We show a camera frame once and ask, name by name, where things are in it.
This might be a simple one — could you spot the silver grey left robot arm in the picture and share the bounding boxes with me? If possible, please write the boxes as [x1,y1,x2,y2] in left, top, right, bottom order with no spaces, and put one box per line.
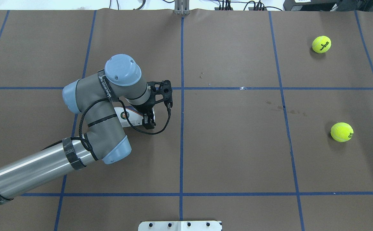
[0,54,160,206]

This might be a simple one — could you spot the aluminium frame post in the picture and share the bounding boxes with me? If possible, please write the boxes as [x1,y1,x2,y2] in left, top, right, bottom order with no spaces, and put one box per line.
[174,0,190,16]

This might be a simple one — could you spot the yellow tennis ball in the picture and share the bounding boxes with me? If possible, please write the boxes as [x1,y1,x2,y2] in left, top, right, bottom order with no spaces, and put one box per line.
[330,122,354,143]
[311,36,331,54]

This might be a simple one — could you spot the clear tennis ball can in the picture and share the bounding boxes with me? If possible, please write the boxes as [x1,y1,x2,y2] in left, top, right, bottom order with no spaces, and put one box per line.
[114,106,156,130]

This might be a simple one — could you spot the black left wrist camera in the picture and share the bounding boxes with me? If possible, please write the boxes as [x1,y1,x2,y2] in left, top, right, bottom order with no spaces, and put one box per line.
[146,80,173,109]

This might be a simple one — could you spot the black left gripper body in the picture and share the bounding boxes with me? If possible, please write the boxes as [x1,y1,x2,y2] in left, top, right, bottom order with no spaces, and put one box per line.
[130,93,155,117]

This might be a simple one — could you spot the white camera stand post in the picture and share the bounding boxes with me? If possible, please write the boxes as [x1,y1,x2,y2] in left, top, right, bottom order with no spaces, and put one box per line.
[138,220,223,231]

